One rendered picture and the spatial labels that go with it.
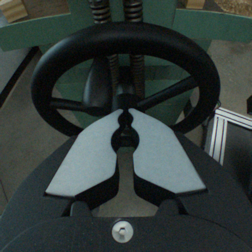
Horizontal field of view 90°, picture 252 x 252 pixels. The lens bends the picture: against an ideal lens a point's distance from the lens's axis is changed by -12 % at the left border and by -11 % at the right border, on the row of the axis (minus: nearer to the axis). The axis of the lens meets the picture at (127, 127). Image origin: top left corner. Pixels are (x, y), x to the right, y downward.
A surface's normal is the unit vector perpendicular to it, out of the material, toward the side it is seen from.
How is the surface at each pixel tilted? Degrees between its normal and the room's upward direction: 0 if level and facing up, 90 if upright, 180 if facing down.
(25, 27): 90
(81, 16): 90
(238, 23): 90
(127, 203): 0
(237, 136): 0
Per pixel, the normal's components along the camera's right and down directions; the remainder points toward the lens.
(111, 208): -0.03, -0.44
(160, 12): 0.02, 0.90
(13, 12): 0.46, 0.79
